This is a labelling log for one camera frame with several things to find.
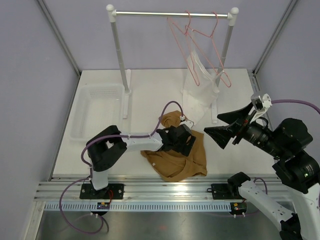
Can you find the pink wire hanger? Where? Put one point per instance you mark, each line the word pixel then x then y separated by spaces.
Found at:
pixel 181 37
pixel 221 75

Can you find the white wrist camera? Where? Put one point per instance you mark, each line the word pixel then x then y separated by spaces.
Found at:
pixel 185 121
pixel 261 103

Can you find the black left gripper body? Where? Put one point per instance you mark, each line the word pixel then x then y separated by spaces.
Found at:
pixel 182 147

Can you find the tan tank top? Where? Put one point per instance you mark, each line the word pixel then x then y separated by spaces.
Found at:
pixel 174 167

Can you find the aluminium frame post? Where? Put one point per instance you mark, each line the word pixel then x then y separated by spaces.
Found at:
pixel 275 35
pixel 58 35

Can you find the right aluminium frame post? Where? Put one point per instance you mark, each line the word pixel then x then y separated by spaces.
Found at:
pixel 275 35

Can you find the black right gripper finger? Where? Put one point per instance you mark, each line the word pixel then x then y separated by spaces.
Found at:
pixel 222 134
pixel 233 116

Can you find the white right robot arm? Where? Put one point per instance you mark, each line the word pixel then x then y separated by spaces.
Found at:
pixel 296 169

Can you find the aluminium mounting rail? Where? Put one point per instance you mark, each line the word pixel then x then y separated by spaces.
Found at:
pixel 154 189

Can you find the white tank top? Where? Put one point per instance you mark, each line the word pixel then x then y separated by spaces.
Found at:
pixel 200 91

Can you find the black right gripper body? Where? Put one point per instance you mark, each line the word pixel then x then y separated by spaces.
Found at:
pixel 242 130

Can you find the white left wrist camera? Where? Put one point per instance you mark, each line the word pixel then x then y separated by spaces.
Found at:
pixel 185 121

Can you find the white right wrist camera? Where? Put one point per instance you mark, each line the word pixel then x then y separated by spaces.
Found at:
pixel 261 103

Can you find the left aluminium frame post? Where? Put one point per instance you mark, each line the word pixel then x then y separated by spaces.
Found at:
pixel 58 35

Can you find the white slotted cable duct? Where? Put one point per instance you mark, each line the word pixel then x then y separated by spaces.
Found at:
pixel 118 206

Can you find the white metal clothes rack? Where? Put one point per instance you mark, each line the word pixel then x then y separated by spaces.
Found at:
pixel 143 39

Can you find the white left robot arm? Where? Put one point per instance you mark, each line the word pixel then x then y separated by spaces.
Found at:
pixel 106 148

